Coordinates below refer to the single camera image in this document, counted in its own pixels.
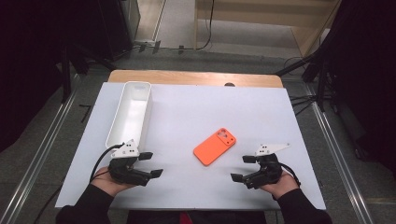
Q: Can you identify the right hand-held gripper cable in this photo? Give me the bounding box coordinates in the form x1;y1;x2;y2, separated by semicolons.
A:
277;161;303;189

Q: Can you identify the dark curtain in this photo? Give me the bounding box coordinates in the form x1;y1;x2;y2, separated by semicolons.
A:
0;0;104;153
323;0;396;175

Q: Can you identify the light wooden shelf unit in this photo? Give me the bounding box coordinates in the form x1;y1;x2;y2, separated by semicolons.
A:
193;0;343;58

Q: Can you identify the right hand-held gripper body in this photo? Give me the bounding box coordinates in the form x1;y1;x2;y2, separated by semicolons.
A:
242;143;290;190

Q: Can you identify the black hanging cable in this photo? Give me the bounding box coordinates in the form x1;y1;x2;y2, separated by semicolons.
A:
195;0;216;51

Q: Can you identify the black metal stand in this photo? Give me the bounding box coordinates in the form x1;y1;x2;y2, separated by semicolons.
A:
60;43;117;105
275;50;339;114

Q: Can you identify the person's right hand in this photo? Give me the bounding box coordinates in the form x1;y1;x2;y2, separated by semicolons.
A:
260;172;301;200

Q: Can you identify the white plastic bin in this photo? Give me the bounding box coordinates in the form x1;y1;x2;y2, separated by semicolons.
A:
105;80;154;154

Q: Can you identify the orange phone case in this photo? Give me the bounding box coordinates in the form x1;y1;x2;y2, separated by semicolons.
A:
192;127;237;167

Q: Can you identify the person's dark clothing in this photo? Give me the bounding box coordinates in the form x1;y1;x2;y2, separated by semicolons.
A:
127;209;268;224

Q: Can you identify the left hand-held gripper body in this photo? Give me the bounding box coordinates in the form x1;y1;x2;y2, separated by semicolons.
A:
107;138;152;187

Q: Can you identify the metal floor rail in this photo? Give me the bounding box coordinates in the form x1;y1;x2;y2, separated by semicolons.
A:
303;83;375;224
0;74;82;224

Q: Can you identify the left hand-held gripper cable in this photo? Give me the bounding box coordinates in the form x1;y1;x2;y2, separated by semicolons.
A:
33;143;126;224

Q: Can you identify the hand-held gripper cable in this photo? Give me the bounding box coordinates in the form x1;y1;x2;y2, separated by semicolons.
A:
33;143;126;224
277;161;303;189

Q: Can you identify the black cabinet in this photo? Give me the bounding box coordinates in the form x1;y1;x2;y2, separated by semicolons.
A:
98;0;141;61

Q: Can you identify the white board mat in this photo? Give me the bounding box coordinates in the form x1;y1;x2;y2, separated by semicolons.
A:
55;82;327;211

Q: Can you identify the person's left hand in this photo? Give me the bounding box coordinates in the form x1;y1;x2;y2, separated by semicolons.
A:
91;166;135;198

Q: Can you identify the wooden table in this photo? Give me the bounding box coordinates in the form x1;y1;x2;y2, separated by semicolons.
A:
107;69;284;89

